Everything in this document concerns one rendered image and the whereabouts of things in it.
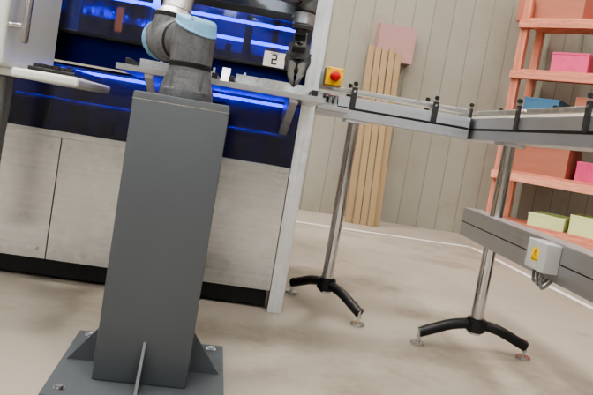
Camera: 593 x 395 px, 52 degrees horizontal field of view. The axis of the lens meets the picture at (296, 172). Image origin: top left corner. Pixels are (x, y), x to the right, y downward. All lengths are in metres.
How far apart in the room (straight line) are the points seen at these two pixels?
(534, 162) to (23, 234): 4.53
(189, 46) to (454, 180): 4.98
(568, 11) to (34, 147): 4.78
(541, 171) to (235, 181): 3.92
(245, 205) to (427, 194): 4.03
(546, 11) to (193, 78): 4.84
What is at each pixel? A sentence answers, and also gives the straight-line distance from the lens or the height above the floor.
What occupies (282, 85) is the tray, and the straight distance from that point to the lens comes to 2.15.
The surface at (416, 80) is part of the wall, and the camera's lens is 6.27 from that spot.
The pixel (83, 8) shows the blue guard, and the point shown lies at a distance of 2.58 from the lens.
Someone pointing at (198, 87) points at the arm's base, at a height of 0.83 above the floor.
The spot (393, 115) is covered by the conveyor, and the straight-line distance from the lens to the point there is 2.65.
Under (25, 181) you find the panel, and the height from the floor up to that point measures 0.39.
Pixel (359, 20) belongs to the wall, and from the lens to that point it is 6.18.
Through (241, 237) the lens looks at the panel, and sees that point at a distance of 2.51.
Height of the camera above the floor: 0.75
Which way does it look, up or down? 4 degrees down
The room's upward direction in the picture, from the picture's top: 9 degrees clockwise
